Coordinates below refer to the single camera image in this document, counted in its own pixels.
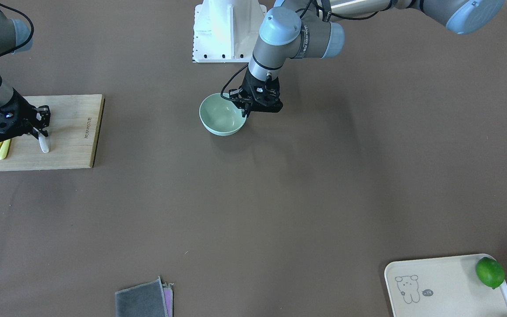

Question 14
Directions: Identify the grey folded cloth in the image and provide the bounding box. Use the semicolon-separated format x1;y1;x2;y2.
115;276;174;317

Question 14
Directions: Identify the light green bowl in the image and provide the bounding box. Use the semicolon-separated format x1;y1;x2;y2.
199;93;247;136

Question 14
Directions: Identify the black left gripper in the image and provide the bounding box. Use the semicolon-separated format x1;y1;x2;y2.
228;70;283;118

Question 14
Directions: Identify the bamboo cutting board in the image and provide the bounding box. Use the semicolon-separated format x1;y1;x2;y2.
0;94;104;171

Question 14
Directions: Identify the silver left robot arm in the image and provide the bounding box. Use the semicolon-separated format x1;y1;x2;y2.
220;0;504;117

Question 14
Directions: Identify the white ceramic spoon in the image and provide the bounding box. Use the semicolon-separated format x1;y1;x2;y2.
38;134;51;153

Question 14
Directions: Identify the yellow plastic knife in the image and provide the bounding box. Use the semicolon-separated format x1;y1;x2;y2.
0;139;12;160

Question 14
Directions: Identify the beige serving tray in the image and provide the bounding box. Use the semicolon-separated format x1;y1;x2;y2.
384;254;507;317

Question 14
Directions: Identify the green lime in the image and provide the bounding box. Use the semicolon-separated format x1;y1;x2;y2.
475;257;505;289

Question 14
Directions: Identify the white pedestal column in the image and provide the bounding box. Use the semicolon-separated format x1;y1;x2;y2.
192;0;268;63

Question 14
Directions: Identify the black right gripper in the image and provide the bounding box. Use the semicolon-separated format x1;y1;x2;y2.
0;90;51;142

